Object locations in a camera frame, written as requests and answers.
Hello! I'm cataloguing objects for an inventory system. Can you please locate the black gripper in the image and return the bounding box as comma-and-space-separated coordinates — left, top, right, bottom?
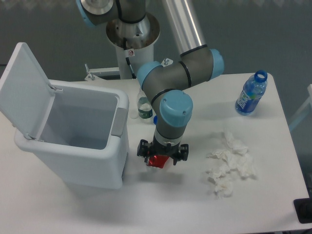
136, 139, 189, 165

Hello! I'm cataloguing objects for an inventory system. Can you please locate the crushed red can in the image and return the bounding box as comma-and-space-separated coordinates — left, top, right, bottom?
146, 155, 169, 172

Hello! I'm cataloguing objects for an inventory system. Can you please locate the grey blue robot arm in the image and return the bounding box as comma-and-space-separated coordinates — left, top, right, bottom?
76, 0, 224, 167

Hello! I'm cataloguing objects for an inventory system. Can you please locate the clear plastic bottle green label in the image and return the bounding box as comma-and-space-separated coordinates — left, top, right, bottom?
136, 88, 153, 124

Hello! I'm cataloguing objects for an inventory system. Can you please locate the crumpled white tissue pile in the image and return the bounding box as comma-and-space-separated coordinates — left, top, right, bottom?
206, 128, 256, 198

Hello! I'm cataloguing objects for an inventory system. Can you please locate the white trash bin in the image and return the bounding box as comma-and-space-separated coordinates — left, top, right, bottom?
14, 80, 129, 189

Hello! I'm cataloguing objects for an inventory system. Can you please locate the blue plastic bottle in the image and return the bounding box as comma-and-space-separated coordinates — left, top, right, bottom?
235, 70, 268, 116

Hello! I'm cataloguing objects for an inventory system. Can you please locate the white trash bin lid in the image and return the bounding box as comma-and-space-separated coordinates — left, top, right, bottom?
0, 42, 56, 139

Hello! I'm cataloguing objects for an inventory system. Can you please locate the black device at edge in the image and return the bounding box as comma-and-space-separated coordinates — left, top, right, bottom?
293, 198, 312, 224

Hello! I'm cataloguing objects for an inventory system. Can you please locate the black cable on pedestal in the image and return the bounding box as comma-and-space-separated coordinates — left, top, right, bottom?
122, 38, 137, 79

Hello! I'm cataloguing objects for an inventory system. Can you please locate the white chair frame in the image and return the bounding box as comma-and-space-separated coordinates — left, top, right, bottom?
288, 84, 312, 132

